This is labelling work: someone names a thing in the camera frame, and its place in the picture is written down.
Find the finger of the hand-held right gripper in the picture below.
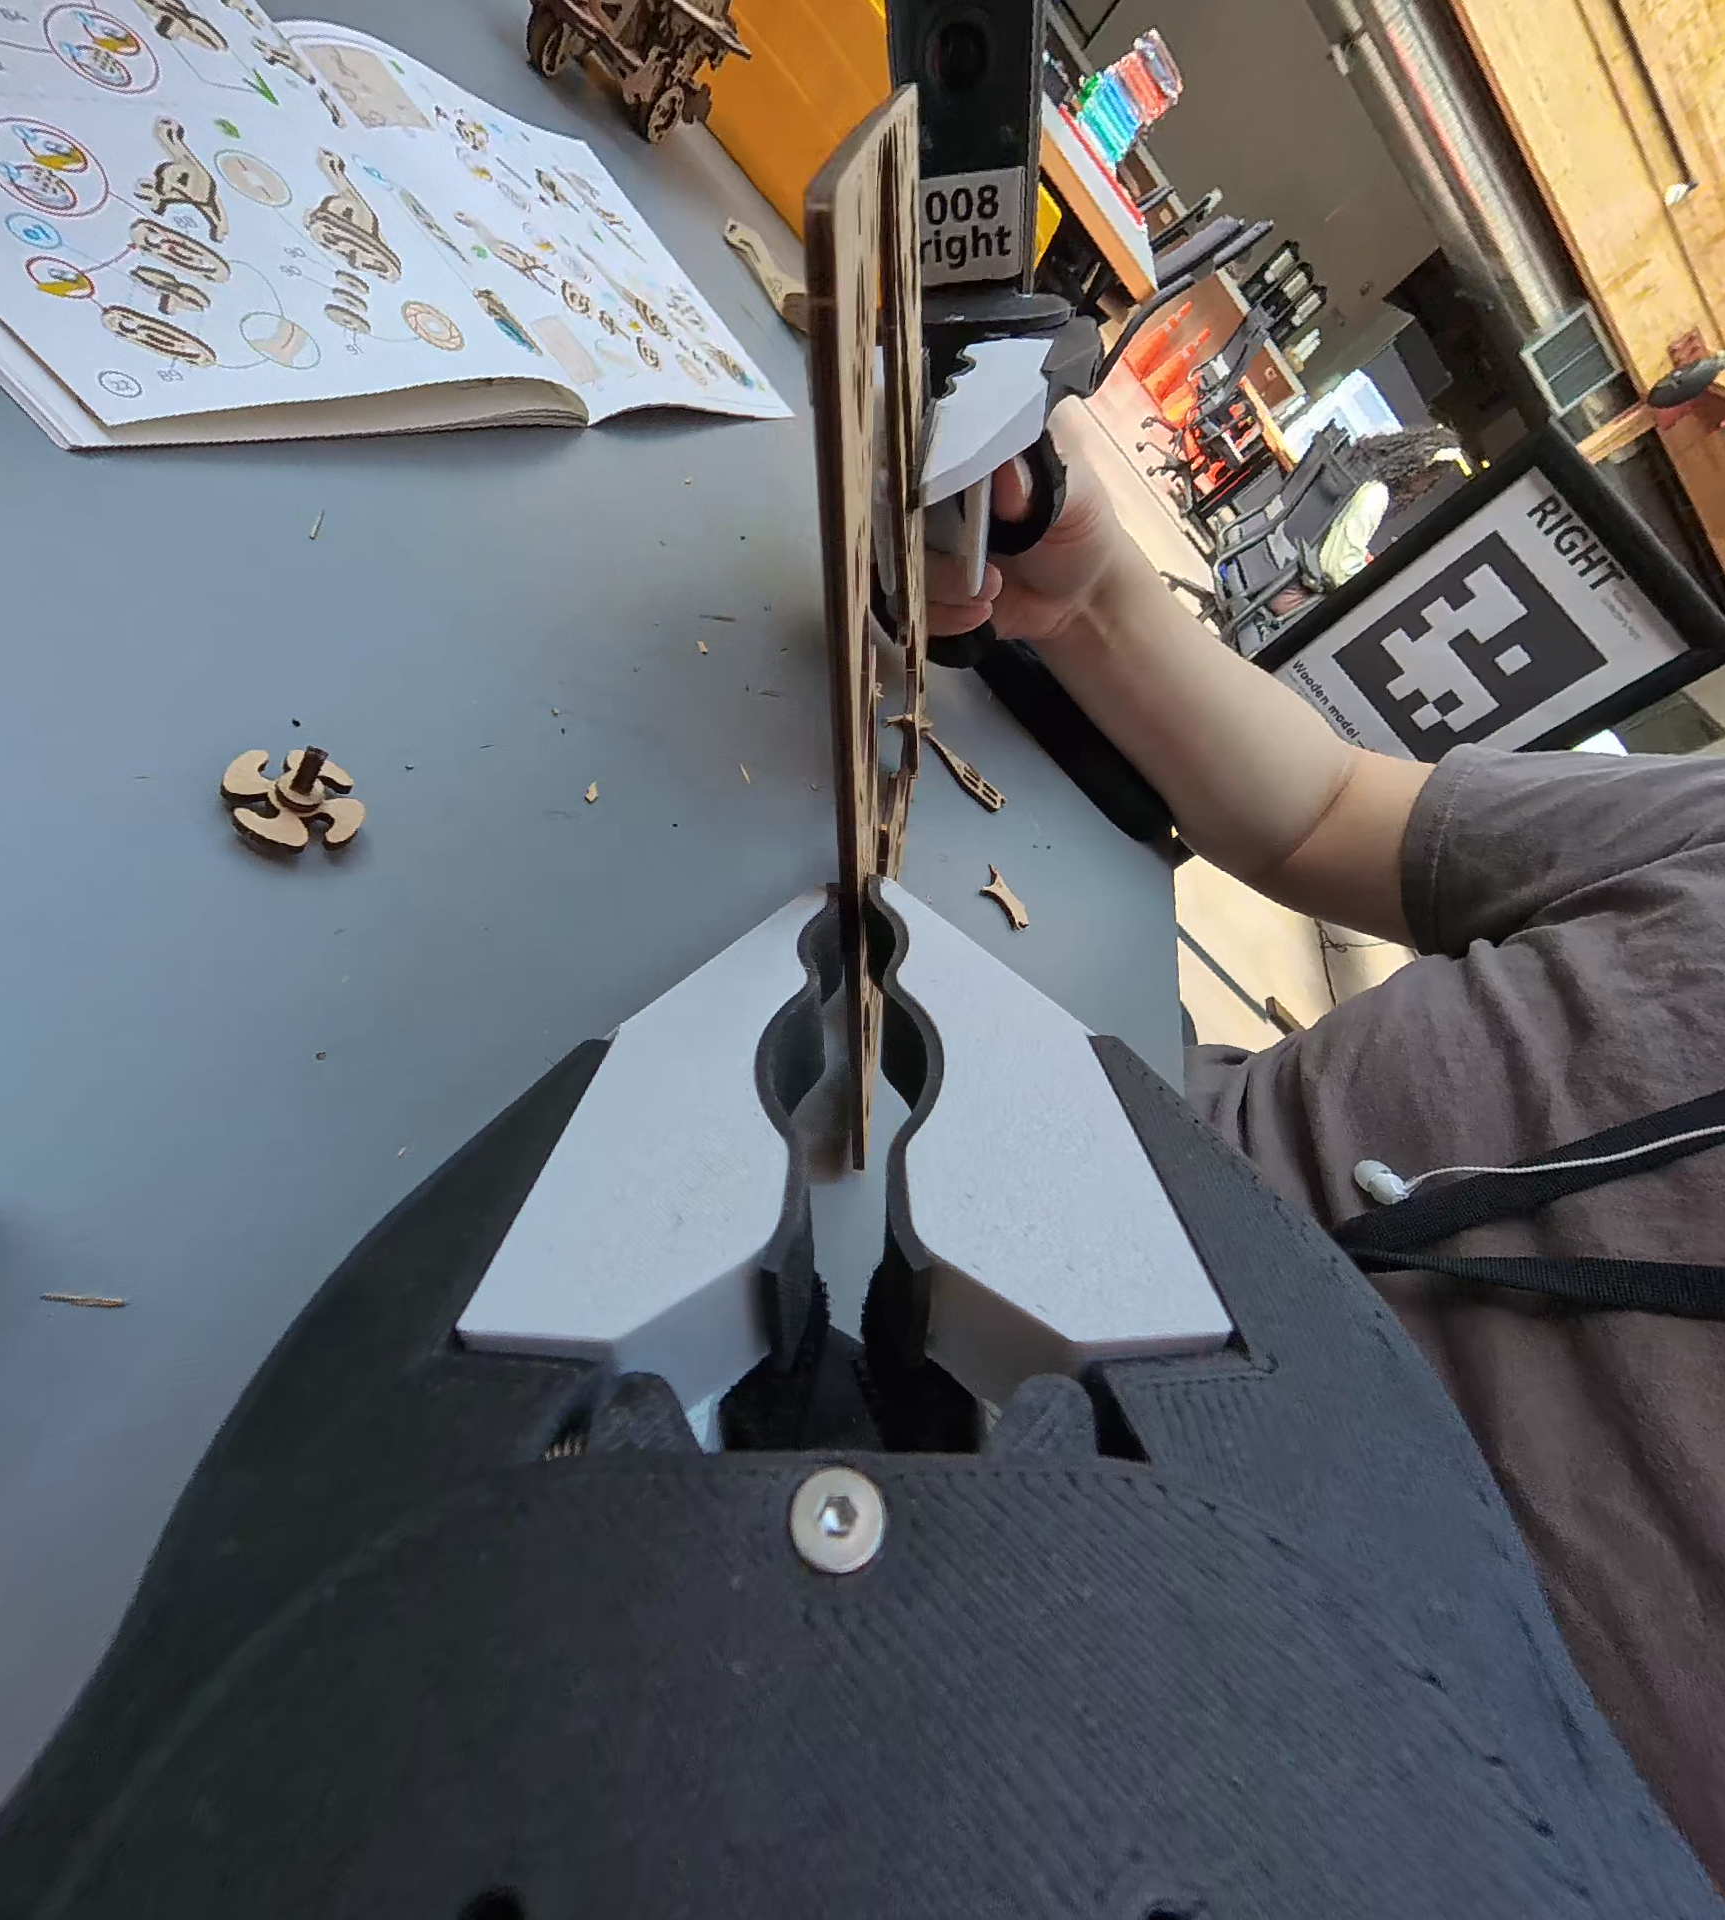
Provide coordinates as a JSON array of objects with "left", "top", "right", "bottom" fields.
[{"left": 917, "top": 336, "right": 1062, "bottom": 597}]

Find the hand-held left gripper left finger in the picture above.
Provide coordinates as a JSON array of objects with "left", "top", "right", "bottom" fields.
[{"left": 454, "top": 887, "right": 846, "bottom": 1454}]

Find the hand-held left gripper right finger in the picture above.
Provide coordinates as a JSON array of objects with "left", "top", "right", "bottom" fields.
[{"left": 858, "top": 878, "right": 1238, "bottom": 1454}]

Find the laser-cut wooden parts sheet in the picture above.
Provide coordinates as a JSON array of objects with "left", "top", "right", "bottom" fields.
[{"left": 802, "top": 81, "right": 932, "bottom": 1176}]

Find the small hooked wooden part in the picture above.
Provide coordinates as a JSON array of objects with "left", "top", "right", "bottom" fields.
[{"left": 722, "top": 216, "right": 813, "bottom": 336}]

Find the person's right forearm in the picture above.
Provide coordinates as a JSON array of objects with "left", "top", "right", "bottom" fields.
[{"left": 1043, "top": 494, "right": 1436, "bottom": 949}]

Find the assembled wooden gear model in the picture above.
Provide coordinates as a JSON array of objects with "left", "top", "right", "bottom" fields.
[{"left": 523, "top": 0, "right": 753, "bottom": 146}]

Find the person's right hand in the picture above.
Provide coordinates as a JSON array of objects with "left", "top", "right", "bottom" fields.
[{"left": 922, "top": 446, "right": 1153, "bottom": 648}]

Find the row of colourful bottles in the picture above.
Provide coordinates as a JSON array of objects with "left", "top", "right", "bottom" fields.
[{"left": 1069, "top": 25, "right": 1189, "bottom": 156}]

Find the row of black office chairs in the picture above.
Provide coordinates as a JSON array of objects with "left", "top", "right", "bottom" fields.
[{"left": 1147, "top": 193, "right": 1350, "bottom": 601}]

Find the yellow plastic bin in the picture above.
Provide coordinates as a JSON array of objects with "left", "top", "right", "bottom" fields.
[{"left": 701, "top": 0, "right": 1069, "bottom": 260}]

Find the long slotted wooden strip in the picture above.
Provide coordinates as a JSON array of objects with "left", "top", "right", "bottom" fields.
[{"left": 884, "top": 710, "right": 1008, "bottom": 815}]

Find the framed black white marker sign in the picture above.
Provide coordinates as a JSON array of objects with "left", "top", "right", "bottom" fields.
[{"left": 1249, "top": 425, "right": 1725, "bottom": 769}]

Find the illustrated instruction booklet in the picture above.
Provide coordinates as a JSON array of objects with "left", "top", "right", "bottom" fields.
[{"left": 0, "top": 0, "right": 798, "bottom": 453}]

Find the white cord with toggle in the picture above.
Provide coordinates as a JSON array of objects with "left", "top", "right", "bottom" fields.
[{"left": 1350, "top": 1106, "right": 1725, "bottom": 1206}]

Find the silver ventilation duct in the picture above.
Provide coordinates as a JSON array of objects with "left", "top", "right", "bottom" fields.
[{"left": 1319, "top": 0, "right": 1561, "bottom": 323}]

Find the small wooden propeller piece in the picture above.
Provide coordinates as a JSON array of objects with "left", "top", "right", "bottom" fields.
[{"left": 219, "top": 743, "right": 367, "bottom": 861}]

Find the wall air vent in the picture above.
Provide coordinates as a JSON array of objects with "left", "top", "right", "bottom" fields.
[{"left": 1518, "top": 303, "right": 1617, "bottom": 404}]

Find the black shoulder strap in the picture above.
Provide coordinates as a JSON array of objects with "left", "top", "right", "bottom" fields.
[{"left": 1330, "top": 1054, "right": 1725, "bottom": 1329}]

